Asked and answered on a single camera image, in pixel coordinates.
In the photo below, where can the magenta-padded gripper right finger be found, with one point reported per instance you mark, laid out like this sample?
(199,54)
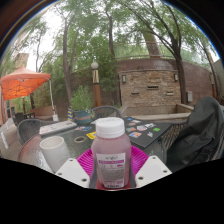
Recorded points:
(153,170)

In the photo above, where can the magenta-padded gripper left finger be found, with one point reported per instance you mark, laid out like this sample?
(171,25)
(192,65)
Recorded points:
(71,171)

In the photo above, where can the pink drink bottle white cap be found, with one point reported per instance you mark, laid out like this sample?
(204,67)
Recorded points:
(111,150)

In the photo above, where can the white ceramic mug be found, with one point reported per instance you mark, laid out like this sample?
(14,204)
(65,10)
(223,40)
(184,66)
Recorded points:
(55,151)

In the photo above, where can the flat round red coaster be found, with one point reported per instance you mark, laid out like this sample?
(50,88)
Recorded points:
(99,186)

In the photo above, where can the small tape roll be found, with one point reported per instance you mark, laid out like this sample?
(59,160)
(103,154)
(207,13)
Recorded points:
(75,139)

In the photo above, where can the black laptop with stickers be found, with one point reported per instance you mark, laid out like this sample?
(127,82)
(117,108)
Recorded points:
(146,133)

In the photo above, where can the yellow card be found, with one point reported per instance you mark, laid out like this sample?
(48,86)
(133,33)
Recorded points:
(91,135)

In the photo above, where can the small colourful card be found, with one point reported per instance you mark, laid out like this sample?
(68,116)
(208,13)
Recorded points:
(83,128)

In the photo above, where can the silver laptop with stickers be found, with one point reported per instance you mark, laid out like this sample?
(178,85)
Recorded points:
(56,127)

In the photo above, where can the blue yellow striped cone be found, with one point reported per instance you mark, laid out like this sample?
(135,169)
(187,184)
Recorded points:
(70,114)

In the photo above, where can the black jacket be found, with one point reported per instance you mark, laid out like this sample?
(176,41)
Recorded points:
(200,133)

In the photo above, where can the potted green plant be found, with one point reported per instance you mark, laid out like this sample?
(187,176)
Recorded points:
(81,100)

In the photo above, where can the large forked tree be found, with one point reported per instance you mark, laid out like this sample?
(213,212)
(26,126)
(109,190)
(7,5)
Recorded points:
(181,80)

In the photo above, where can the leaning tree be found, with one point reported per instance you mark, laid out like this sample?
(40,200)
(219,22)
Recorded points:
(66,73)

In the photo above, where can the orange canopy tent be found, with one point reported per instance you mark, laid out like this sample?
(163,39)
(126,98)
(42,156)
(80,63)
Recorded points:
(23,83)

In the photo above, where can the slender tree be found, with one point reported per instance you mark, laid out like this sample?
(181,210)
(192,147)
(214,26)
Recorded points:
(212,70)

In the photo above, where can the thin-trunk tree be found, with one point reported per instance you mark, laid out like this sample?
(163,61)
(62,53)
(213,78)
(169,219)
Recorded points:
(111,40)

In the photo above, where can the grey wall utility box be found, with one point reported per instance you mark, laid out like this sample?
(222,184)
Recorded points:
(189,96)

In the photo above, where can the wooden lamp post globe light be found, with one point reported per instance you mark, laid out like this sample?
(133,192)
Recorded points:
(96,90)

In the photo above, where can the black wall lantern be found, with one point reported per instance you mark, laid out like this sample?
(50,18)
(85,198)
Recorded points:
(124,79)
(176,77)

